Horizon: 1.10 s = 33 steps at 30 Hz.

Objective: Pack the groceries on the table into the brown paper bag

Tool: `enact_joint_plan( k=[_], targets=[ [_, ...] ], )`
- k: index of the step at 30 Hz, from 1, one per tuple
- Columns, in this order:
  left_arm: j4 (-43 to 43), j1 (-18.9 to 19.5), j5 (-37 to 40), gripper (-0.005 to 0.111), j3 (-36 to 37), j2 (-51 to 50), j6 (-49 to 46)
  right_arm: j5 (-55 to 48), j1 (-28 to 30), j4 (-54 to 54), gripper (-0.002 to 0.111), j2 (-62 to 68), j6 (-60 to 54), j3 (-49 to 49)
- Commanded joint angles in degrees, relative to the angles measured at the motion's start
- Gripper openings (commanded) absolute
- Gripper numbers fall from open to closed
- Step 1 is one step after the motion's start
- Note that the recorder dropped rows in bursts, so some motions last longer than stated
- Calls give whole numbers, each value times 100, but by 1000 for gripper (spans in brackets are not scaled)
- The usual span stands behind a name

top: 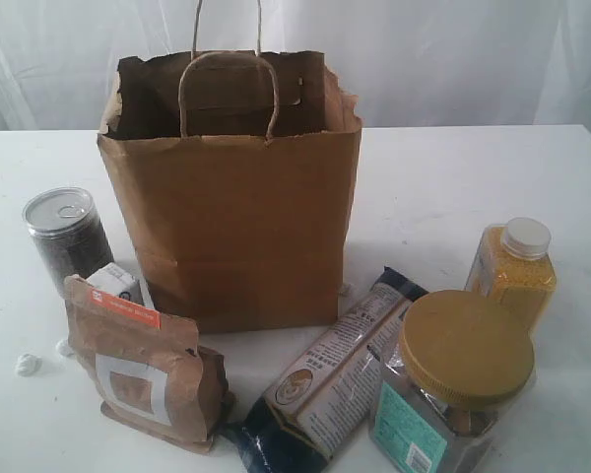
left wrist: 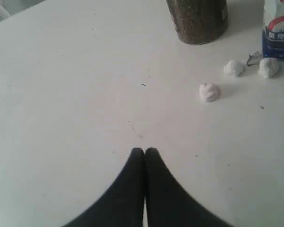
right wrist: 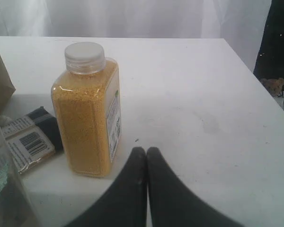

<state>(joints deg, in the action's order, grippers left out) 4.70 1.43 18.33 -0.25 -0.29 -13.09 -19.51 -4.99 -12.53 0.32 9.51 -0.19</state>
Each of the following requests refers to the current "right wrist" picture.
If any dark blue biscuit packet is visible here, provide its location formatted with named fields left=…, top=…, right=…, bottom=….
left=0, top=106, right=63, bottom=174

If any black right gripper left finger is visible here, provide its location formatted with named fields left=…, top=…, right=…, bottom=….
left=67, top=147, right=147, bottom=227

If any gold lid plastic jar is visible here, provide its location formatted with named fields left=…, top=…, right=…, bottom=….
left=0, top=128, right=40, bottom=227

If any yellow grain plastic bottle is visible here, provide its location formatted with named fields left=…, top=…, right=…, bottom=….
left=51, top=42, right=121, bottom=177

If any white curtain backdrop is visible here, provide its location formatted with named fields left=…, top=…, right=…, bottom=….
left=0, top=0, right=272, bottom=70

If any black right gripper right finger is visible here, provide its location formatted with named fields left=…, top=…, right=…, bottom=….
left=147, top=147, right=242, bottom=227

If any brown teddy bear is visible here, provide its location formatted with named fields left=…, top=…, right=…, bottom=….
left=260, top=78, right=284, bottom=98

